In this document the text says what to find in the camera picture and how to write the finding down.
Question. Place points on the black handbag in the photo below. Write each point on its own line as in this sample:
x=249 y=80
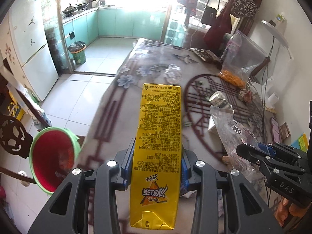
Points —
x=210 y=14

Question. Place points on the clear printed plastic bag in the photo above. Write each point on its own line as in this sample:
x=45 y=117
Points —
x=233 y=134

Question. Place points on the dark red hanging garment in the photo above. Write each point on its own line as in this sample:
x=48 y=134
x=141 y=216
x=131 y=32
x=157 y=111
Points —
x=214 y=36

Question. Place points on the crushed paper cup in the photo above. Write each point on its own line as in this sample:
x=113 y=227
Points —
x=219 y=100

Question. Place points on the person's right hand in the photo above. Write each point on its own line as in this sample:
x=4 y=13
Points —
x=286 y=208

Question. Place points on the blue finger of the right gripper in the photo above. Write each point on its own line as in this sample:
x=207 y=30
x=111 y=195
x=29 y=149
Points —
x=267 y=149

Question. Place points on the dark wooden carved chair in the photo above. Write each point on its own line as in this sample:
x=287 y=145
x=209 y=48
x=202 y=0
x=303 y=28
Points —
x=14 y=138

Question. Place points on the crumpled clear plastic wrap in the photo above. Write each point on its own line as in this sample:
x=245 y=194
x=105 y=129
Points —
x=173 y=74

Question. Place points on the yellow drink carton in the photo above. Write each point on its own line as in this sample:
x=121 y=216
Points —
x=156 y=167

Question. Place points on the teal kitchen cabinets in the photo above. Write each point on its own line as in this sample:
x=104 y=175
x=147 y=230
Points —
x=107 y=33

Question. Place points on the pink smartphone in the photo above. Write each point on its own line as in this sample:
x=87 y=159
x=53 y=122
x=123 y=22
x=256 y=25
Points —
x=276 y=137

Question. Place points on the small white box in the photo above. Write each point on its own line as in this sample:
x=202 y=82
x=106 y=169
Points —
x=212 y=127

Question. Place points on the blue and yellow box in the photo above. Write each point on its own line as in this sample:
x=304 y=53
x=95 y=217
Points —
x=301 y=143

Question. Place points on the white refrigerator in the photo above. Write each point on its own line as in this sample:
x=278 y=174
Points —
x=24 y=45

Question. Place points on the bag of orange snacks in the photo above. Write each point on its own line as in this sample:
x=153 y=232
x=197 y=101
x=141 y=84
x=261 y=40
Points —
x=240 y=57

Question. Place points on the red bin with green rim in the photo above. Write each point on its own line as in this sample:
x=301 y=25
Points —
x=52 y=156

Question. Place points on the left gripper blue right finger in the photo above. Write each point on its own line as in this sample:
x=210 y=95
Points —
x=184 y=183

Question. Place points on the green kitchen trash bin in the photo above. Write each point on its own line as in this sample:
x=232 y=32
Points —
x=77 y=49

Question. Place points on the crumpled brown paper ball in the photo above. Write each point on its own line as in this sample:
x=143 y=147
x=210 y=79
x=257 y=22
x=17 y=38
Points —
x=246 y=96

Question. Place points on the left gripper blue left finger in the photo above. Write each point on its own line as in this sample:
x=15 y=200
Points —
x=126 y=167

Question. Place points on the floral tablecloth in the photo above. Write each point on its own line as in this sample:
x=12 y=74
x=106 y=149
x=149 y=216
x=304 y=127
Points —
x=136 y=62

